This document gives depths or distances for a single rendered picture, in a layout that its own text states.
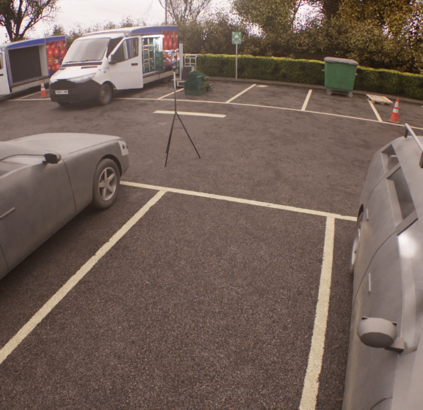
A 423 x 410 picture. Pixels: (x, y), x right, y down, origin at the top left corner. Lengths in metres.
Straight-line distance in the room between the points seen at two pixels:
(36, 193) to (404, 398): 3.30
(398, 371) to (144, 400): 1.65
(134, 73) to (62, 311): 9.18
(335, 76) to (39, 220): 11.89
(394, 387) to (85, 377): 2.05
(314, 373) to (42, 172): 3.04
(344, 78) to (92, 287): 12.00
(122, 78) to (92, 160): 7.46
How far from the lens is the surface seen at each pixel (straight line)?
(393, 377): 1.61
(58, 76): 11.55
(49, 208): 3.71
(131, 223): 4.31
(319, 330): 3.01
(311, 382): 2.67
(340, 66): 13.64
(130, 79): 11.50
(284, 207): 4.65
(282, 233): 4.11
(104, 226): 4.33
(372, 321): 1.57
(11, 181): 3.41
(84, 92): 10.97
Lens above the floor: 2.17
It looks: 29 degrees down
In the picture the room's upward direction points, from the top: straight up
